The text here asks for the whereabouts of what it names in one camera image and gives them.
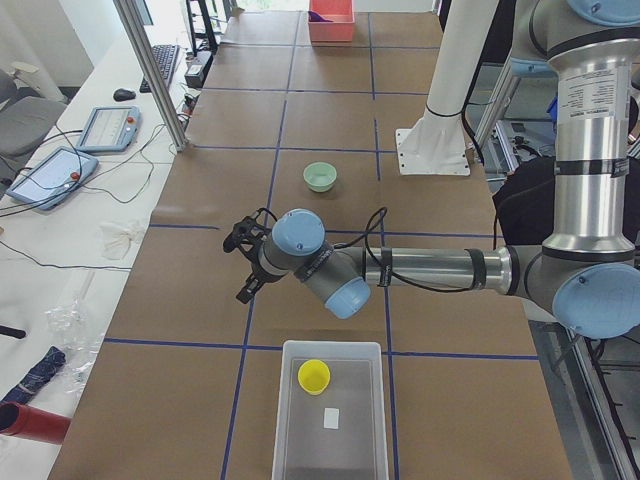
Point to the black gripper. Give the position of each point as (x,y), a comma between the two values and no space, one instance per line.
(256,271)

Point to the yellow plastic cup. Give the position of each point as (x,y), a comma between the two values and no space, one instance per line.
(314,376)

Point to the mint green bowl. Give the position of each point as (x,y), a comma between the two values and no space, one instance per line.
(320,177)

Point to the purple cloth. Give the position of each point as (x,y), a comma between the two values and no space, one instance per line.
(316,17)

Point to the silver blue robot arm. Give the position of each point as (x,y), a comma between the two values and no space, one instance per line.
(568,247)

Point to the clear plastic storage box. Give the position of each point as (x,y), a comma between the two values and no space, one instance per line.
(341,432)

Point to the black box device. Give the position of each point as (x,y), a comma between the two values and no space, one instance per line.
(198,69)

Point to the crumpled white tissue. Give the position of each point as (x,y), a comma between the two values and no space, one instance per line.
(118,237)

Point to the crumpled clear plastic wrap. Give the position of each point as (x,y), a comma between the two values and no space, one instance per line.
(79,335)

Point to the far teach pendant tablet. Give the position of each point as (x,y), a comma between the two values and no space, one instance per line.
(109,129)

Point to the teach pendant tablet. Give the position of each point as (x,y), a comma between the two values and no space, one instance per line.
(109,129)
(53,179)

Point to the near teach pendant tablet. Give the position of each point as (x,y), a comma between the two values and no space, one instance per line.
(53,179)

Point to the folded dark blue umbrella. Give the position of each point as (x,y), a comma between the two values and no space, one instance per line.
(37,377)

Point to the black computer mouse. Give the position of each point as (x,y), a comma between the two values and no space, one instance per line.
(123,94)

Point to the black keyboard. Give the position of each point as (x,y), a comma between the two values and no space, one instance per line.
(166,57)

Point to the pink plastic bin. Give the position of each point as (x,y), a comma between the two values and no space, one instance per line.
(341,30)

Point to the red cylinder bottle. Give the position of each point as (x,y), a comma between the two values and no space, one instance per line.
(26,422)

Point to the grey office chair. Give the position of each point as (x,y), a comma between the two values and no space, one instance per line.
(25,122)

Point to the seated person in black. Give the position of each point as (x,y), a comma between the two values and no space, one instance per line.
(525,202)

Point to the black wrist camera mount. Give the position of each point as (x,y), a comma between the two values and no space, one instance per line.
(248,235)

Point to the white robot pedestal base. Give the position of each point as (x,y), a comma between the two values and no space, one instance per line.
(435,145)

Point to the aluminium frame post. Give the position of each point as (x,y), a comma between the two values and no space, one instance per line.
(134,28)

